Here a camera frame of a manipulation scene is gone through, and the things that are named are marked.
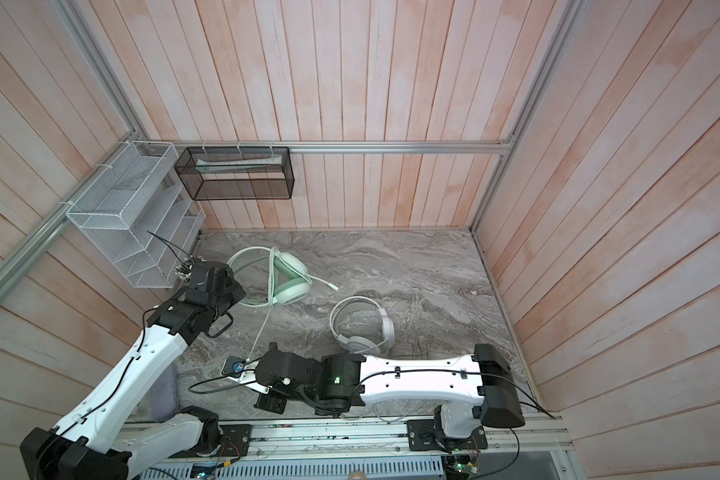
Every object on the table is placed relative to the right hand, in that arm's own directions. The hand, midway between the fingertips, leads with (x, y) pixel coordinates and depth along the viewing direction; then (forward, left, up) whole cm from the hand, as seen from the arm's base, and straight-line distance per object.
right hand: (252, 381), depth 62 cm
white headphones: (+14, -24, -14) cm, 31 cm away
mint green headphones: (+25, -4, +2) cm, 26 cm away
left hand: (+24, +10, -2) cm, 26 cm away
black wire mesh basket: (+69, +22, +4) cm, 73 cm away
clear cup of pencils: (+32, +30, -4) cm, 44 cm away
